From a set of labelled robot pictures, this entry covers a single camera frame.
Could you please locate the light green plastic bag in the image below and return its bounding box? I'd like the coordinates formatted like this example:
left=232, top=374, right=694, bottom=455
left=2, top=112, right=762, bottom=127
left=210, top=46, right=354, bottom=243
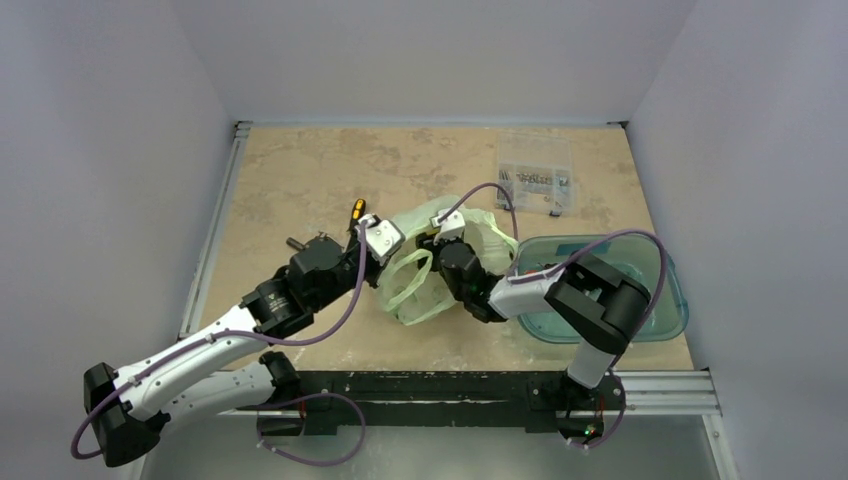
left=376, top=195, right=519, bottom=326

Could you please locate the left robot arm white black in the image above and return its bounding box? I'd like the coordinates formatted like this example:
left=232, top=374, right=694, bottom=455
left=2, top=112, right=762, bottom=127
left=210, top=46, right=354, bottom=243
left=70, top=233, right=396, bottom=468

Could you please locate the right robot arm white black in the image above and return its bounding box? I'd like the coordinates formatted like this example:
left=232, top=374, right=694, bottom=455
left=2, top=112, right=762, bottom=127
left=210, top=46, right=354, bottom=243
left=431, top=240, right=652, bottom=407

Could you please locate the grey metal tool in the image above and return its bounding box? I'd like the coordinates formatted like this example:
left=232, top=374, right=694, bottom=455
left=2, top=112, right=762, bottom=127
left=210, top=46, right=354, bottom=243
left=285, top=231, right=331, bottom=252

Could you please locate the black yellow screwdriver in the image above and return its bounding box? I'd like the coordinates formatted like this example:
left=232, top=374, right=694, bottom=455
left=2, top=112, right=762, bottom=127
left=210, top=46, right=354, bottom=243
left=348, top=198, right=367, bottom=231

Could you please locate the clear screw organizer box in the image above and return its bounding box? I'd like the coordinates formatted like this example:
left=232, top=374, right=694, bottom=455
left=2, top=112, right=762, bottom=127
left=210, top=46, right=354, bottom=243
left=496, top=132, right=575, bottom=217

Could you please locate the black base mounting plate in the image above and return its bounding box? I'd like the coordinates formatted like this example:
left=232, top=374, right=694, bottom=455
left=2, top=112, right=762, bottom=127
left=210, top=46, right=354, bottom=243
left=256, top=371, right=626, bottom=441

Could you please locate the teal plastic container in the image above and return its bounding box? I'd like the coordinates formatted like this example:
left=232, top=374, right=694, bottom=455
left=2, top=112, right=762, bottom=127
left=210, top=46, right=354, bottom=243
left=518, top=234, right=689, bottom=344

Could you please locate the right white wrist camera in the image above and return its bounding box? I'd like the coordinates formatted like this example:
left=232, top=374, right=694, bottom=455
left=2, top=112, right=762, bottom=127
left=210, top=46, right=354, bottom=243
left=430, top=209, right=466, bottom=244

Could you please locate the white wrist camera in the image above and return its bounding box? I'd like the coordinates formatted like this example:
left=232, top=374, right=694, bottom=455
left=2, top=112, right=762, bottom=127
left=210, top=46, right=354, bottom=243
left=357, top=214, right=406, bottom=265
left=430, top=209, right=466, bottom=244

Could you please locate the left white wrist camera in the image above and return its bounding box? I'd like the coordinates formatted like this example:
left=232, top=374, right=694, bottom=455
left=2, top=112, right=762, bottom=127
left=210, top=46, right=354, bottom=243
left=357, top=214, right=406, bottom=265

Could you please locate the aluminium frame rail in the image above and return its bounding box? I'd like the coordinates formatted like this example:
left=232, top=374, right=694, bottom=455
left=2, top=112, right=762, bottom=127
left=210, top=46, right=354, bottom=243
left=135, top=121, right=722, bottom=419

